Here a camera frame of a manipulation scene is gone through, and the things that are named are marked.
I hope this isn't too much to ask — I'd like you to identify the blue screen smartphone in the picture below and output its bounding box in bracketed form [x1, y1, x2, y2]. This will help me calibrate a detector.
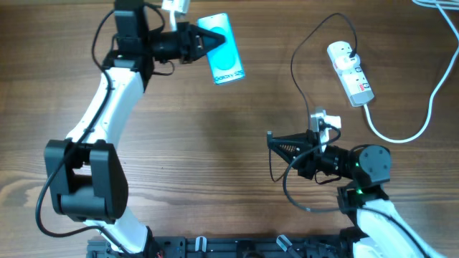
[197, 13, 245, 85]

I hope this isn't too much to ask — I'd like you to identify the white power strip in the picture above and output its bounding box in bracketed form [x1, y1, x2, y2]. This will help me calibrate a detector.
[327, 41, 374, 107]

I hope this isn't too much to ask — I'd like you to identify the black usb charging cable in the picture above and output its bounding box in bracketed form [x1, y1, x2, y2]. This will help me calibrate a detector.
[268, 12, 359, 183]

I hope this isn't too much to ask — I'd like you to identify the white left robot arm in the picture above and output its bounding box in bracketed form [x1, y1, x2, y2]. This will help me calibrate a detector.
[42, 1, 227, 257]

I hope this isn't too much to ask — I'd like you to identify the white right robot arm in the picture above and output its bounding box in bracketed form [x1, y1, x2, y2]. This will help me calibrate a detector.
[267, 130, 441, 257]

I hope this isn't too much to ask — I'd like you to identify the white usb wall charger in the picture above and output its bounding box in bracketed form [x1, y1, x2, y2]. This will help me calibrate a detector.
[332, 54, 361, 74]

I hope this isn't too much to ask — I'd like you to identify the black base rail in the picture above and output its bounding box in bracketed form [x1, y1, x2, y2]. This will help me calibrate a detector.
[87, 234, 359, 258]

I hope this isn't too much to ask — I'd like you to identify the white power strip cord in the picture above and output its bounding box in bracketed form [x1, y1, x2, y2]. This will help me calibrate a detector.
[362, 0, 459, 145]

